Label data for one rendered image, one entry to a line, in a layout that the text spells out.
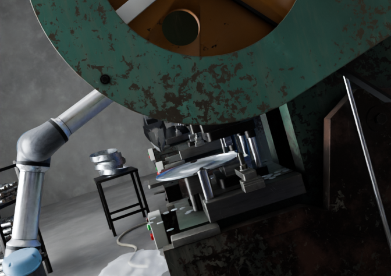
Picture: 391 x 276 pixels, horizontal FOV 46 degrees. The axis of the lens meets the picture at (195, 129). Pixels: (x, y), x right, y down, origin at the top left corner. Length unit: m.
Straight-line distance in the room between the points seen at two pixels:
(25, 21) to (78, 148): 2.35
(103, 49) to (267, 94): 0.39
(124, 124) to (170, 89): 7.10
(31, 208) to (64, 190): 6.67
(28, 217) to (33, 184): 0.11
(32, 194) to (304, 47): 1.07
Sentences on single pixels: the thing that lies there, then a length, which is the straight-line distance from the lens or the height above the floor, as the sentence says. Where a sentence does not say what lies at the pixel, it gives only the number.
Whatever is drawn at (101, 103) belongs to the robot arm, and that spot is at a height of 1.08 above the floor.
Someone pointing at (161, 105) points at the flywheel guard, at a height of 1.01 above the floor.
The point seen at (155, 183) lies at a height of 0.78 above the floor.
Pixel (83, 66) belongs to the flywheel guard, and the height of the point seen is 1.14.
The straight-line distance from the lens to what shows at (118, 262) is 2.98.
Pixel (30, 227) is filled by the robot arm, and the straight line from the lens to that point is 1.74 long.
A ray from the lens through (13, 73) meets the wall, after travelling 8.51.
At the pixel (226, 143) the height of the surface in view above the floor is 0.83.
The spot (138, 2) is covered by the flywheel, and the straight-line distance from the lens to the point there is 1.12.
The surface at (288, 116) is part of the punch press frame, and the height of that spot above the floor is 0.87.
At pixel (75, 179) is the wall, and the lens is 8.33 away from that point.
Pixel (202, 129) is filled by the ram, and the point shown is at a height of 0.90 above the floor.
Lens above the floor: 0.99
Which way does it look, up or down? 3 degrees down
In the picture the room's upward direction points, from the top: 16 degrees counter-clockwise
